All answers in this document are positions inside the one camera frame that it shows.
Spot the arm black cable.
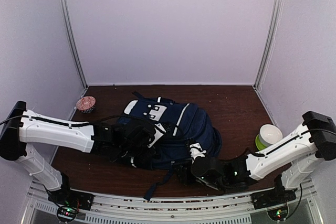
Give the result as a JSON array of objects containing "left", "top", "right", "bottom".
[
  {"left": 220, "top": 126, "right": 336, "bottom": 163},
  {"left": 0, "top": 113, "right": 184, "bottom": 137}
]

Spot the aluminium corner post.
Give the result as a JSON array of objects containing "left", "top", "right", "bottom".
[
  {"left": 60, "top": 0, "right": 88, "bottom": 89},
  {"left": 254, "top": 0, "right": 284, "bottom": 92}
]

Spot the lime green plate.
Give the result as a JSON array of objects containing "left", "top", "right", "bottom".
[{"left": 255, "top": 134, "right": 266, "bottom": 151}]

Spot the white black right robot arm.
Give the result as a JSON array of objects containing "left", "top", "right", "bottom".
[{"left": 176, "top": 111, "right": 335, "bottom": 204}]

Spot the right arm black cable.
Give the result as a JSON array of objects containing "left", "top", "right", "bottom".
[{"left": 220, "top": 126, "right": 336, "bottom": 163}]

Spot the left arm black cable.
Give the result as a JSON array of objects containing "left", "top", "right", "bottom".
[{"left": 0, "top": 113, "right": 184, "bottom": 137}]

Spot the right aluminium corner post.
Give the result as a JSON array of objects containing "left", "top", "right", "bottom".
[{"left": 254, "top": 0, "right": 284, "bottom": 92}]

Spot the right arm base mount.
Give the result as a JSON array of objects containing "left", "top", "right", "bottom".
[{"left": 251, "top": 175, "right": 303, "bottom": 223}]

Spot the navy blue student backpack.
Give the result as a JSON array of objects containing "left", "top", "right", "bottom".
[{"left": 117, "top": 92, "right": 222, "bottom": 200}]

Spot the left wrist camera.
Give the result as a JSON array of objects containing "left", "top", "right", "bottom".
[{"left": 147, "top": 123, "right": 171, "bottom": 148}]

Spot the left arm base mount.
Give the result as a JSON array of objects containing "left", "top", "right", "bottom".
[{"left": 45, "top": 181, "right": 94, "bottom": 223}]

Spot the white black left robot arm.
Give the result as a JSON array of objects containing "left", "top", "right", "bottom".
[{"left": 1, "top": 101, "right": 167, "bottom": 205}]

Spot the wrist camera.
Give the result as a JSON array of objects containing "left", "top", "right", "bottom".
[
  {"left": 189, "top": 143, "right": 207, "bottom": 164},
  {"left": 147, "top": 123, "right": 171, "bottom": 148}
]

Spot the left aluminium corner post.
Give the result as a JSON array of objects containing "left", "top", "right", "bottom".
[{"left": 60, "top": 0, "right": 88, "bottom": 89}]

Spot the red white patterned bowl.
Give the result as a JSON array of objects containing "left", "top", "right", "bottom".
[{"left": 76, "top": 96, "right": 96, "bottom": 113}]

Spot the aluminium front rail frame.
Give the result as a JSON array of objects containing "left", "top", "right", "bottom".
[{"left": 20, "top": 178, "right": 326, "bottom": 224}]

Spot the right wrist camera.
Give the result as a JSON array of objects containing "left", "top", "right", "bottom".
[{"left": 189, "top": 143, "right": 207, "bottom": 164}]

